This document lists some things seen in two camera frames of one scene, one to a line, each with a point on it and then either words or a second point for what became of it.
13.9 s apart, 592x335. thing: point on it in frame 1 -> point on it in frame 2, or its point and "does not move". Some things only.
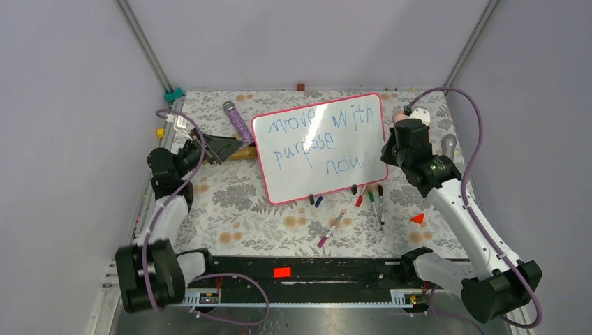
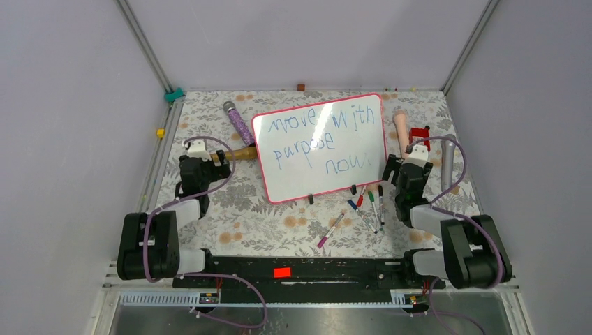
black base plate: [308, 279] does not move
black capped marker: [380, 194] does not move
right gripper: [387, 155] -> [394, 163]
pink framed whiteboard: [320, 149] does not move
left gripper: [218, 149] -> [219, 172]
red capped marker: [360, 197] does not move
